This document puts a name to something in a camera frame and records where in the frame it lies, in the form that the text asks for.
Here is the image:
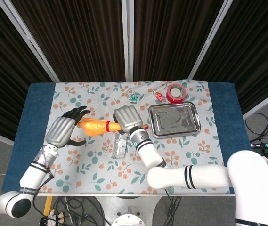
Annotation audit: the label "orange rubber chicken toy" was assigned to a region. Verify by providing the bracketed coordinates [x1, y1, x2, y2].
[76, 117, 149, 137]

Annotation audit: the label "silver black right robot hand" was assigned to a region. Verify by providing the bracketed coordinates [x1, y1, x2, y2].
[112, 105, 144, 134]

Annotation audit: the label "small green toy car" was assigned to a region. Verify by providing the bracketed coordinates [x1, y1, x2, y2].
[129, 90, 138, 104]

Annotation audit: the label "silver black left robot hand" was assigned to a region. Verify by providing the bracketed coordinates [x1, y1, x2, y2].
[45, 105, 91, 149]

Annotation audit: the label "blue felt table cover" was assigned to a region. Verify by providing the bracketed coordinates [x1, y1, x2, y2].
[1, 82, 252, 193]

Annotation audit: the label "tangled black floor cables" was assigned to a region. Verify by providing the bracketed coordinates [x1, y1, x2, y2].
[32, 195, 112, 226]

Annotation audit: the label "dark partition panel white frame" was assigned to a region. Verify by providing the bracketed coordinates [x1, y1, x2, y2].
[122, 0, 226, 82]
[187, 0, 268, 118]
[0, 0, 59, 146]
[0, 0, 134, 83]

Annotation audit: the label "black power strip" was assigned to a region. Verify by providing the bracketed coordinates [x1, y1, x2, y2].
[250, 141, 268, 149]

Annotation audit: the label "clear plastic water bottle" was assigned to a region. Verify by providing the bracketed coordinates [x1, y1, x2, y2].
[110, 131, 128, 159]

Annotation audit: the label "red tape roll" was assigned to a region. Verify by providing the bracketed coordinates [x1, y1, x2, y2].
[166, 83, 187, 104]

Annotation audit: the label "yellow strap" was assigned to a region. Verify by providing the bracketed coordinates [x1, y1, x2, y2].
[43, 196, 53, 216]

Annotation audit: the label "rectangular stainless steel tray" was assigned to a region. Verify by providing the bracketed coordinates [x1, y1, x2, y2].
[147, 101, 202, 139]

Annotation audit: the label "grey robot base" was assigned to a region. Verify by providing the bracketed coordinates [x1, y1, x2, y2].
[96, 195, 162, 226]

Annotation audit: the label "floral leaf print tablecloth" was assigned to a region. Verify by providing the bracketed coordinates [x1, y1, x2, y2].
[37, 80, 227, 195]

